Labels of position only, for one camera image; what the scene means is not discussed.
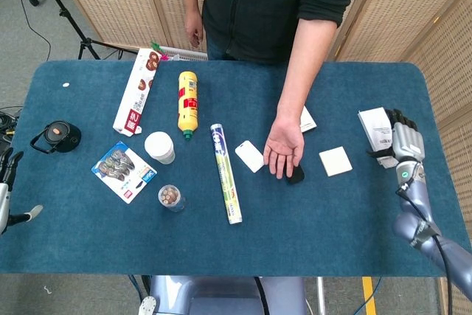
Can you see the person's left hand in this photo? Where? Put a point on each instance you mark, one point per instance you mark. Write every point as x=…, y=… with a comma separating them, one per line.
x=284, y=141

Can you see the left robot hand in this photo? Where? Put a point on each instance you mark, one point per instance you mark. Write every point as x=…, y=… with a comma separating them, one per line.
x=4, y=200

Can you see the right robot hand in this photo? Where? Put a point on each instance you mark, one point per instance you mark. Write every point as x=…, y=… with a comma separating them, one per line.
x=407, y=141

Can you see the person's right hand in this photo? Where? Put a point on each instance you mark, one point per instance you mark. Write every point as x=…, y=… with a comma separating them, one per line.
x=194, y=32

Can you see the white cardboard box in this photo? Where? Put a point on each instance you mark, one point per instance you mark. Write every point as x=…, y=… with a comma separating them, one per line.
x=376, y=127

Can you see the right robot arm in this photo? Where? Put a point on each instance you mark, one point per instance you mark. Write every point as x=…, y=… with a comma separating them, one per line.
x=416, y=200

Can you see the person's left forearm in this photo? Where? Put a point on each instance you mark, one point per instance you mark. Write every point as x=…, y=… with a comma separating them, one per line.
x=306, y=64

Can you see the person's right forearm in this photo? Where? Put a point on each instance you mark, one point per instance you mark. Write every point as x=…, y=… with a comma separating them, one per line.
x=193, y=16

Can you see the small black white box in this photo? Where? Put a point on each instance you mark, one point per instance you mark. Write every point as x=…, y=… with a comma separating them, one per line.
x=309, y=119

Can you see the white ribbed panel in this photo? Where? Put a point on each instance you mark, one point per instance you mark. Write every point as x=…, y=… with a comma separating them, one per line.
x=188, y=54

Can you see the black blue board eraser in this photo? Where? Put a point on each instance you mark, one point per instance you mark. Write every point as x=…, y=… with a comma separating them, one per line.
x=296, y=176

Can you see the green pink plastic clips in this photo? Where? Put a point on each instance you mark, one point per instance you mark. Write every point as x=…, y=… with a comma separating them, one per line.
x=159, y=51

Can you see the pale yellow sticky note pad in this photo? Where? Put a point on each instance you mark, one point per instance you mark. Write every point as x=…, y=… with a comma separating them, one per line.
x=335, y=162

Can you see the cling film roll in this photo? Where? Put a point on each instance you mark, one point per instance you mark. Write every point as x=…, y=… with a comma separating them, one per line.
x=225, y=171

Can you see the person's dark-jacketed torso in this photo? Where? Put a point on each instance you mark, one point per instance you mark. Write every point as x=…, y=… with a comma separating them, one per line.
x=258, y=5

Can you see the yellow squeeze bottle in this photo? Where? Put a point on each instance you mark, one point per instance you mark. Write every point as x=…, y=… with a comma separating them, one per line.
x=188, y=104

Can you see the long white snack carton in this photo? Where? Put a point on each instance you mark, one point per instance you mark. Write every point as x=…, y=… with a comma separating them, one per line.
x=138, y=90

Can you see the blue felt tablecloth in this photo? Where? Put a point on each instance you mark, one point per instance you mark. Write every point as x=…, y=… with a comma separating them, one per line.
x=236, y=245

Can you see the stack of white paper cups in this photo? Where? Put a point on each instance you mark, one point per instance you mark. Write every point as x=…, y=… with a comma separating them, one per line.
x=159, y=147

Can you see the binder clip blister pack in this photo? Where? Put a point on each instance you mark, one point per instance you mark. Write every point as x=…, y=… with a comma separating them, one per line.
x=123, y=171

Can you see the clear jar of pencils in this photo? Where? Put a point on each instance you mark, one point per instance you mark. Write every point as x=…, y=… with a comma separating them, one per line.
x=170, y=197

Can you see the black tripod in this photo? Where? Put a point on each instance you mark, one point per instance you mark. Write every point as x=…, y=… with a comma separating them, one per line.
x=66, y=12

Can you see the metal table leg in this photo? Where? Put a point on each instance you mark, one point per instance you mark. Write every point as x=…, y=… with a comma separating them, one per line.
x=321, y=294

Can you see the grey robot torso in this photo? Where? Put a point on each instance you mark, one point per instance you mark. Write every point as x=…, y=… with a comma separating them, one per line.
x=221, y=296

